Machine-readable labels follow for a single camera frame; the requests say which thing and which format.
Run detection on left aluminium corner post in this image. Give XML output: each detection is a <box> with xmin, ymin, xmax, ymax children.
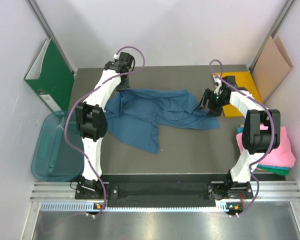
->
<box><xmin>25</xmin><ymin>0</ymin><xmax>76</xmax><ymax>74</ymax></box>

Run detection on teal transparent plastic bin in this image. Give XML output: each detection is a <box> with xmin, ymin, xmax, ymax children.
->
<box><xmin>31</xmin><ymin>111</ymin><xmax>85</xmax><ymax>182</ymax></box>

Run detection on aluminium front rail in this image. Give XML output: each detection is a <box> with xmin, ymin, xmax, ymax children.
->
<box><xmin>20</xmin><ymin>175</ymin><xmax>300</xmax><ymax>240</ymax></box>

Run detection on blue t shirt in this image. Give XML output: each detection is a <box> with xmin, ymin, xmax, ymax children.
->
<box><xmin>105</xmin><ymin>89</ymin><xmax>220</xmax><ymax>154</ymax></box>

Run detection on green ring binder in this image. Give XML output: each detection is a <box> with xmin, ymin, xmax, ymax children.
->
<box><xmin>24</xmin><ymin>39</ymin><xmax>74</xmax><ymax>112</ymax></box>

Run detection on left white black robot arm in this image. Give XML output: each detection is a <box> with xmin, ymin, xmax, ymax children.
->
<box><xmin>75</xmin><ymin>52</ymin><xmax>135</xmax><ymax>200</ymax></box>

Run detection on pink folded t shirt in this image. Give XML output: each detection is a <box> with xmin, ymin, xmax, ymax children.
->
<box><xmin>235</xmin><ymin>124</ymin><xmax>297</xmax><ymax>168</ymax></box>

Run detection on yellow padded envelope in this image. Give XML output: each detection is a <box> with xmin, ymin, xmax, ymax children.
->
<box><xmin>212</xmin><ymin>71</ymin><xmax>263</xmax><ymax>118</ymax></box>

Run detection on green folded t shirt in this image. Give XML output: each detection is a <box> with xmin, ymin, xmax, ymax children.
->
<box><xmin>259</xmin><ymin>166</ymin><xmax>290</xmax><ymax>176</ymax></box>

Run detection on grey slotted cable duct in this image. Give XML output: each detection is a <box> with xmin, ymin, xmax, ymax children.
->
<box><xmin>40</xmin><ymin>201</ymin><xmax>242</xmax><ymax>213</ymax></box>

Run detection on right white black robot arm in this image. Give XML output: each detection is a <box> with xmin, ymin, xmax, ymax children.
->
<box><xmin>197</xmin><ymin>75</ymin><xmax>281</xmax><ymax>201</ymax></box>

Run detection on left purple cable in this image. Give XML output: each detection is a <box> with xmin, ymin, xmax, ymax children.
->
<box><xmin>38</xmin><ymin>45</ymin><xmax>146</xmax><ymax>235</ymax></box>

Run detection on brown cardboard folder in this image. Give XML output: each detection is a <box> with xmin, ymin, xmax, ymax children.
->
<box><xmin>252</xmin><ymin>36</ymin><xmax>294</xmax><ymax>102</ymax></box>

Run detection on aluminium corner post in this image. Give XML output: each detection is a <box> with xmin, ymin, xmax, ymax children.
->
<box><xmin>25</xmin><ymin>0</ymin><xmax>76</xmax><ymax>74</ymax></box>
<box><xmin>248</xmin><ymin>0</ymin><xmax>297</xmax><ymax>73</ymax></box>

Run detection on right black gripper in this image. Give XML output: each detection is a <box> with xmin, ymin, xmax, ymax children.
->
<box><xmin>195</xmin><ymin>88</ymin><xmax>228</xmax><ymax>117</ymax></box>

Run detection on right aluminium corner post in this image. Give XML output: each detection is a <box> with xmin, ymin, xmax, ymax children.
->
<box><xmin>248</xmin><ymin>0</ymin><xmax>297</xmax><ymax>73</ymax></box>

